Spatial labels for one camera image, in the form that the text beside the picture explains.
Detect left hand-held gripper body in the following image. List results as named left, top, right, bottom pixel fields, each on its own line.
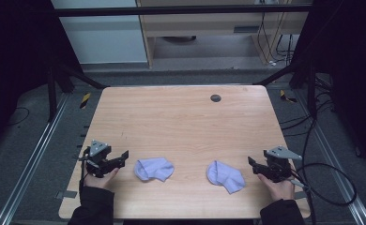
left=83, top=139, right=123, bottom=179

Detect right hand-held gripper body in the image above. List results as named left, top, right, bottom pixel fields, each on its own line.
left=258, top=145, right=303, bottom=184

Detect light purple sock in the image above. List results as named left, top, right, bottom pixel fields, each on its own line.
left=206, top=159, right=247, bottom=195
left=133, top=157, right=175, bottom=183

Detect person's left hand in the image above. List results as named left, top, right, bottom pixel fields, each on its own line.
left=83, top=167, right=120, bottom=192

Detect person's right hand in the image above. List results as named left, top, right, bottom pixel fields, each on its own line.
left=257, top=172, right=296, bottom=203

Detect grey tape strip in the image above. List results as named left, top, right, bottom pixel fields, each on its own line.
left=54, top=189, right=78, bottom=200

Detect yellow black striped tape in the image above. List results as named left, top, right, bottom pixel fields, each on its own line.
left=279, top=89, right=297, bottom=104
left=79, top=92, right=92, bottom=110

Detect black metal stand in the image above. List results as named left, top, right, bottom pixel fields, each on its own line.
left=46, top=59, right=109, bottom=124
left=252, top=59, right=318, bottom=120

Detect white cabinet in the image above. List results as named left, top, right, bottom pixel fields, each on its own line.
left=50, top=0, right=149, bottom=66

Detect light wooden desk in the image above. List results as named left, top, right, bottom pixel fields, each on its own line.
left=135, top=0, right=314, bottom=69

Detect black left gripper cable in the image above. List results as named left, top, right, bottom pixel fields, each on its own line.
left=78, top=147, right=91, bottom=192

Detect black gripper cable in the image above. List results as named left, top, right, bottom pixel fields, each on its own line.
left=288, top=162, right=358, bottom=225
left=78, top=147, right=91, bottom=192

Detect bundle of black floor cables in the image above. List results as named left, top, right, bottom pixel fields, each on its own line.
left=279, top=74, right=337, bottom=139

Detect aluminium floor rail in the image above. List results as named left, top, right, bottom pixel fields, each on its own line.
left=0, top=93, right=70, bottom=225
left=293, top=90, right=366, bottom=225

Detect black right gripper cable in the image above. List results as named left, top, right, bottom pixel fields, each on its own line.
left=288, top=162, right=358, bottom=225

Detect thin black floor cable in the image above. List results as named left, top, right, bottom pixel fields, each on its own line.
left=6, top=106, right=31, bottom=128

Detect hanging desk cables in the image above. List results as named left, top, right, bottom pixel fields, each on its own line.
left=255, top=0, right=297, bottom=68

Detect black horizontal frame bar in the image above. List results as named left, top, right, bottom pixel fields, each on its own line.
left=53, top=4, right=313, bottom=18

